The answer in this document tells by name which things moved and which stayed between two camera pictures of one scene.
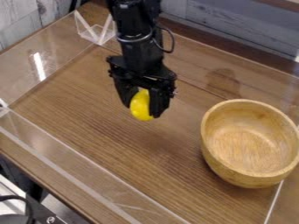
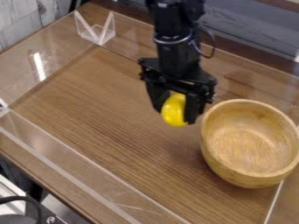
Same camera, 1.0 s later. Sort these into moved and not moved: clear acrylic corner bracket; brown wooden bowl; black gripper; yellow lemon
Moved: yellow lemon; black gripper
Not moved: clear acrylic corner bracket; brown wooden bowl
